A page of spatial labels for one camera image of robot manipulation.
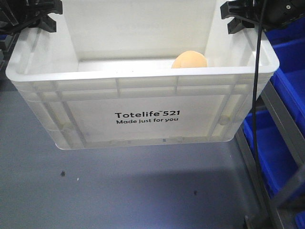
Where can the white plastic tote crate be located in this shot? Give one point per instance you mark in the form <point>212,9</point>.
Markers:
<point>105,77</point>

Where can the blue shelf bin lower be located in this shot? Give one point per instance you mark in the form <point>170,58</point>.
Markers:
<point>277,164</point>

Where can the blue shelf bin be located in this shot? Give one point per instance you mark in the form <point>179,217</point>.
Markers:
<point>277,164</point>
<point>289,79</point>

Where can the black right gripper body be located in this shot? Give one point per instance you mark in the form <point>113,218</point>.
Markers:
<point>278,14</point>

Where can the blue shelf bin upper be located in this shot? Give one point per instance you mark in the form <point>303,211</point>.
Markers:
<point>289,79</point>

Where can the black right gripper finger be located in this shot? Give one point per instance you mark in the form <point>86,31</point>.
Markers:
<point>235,8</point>
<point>236,25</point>

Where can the yellow smiling plush ball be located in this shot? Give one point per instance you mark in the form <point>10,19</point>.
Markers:
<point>189,59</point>

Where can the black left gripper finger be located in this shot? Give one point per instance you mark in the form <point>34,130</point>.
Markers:
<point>46,23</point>
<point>53,6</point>

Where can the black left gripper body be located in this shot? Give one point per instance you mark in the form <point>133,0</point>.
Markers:
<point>16,15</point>

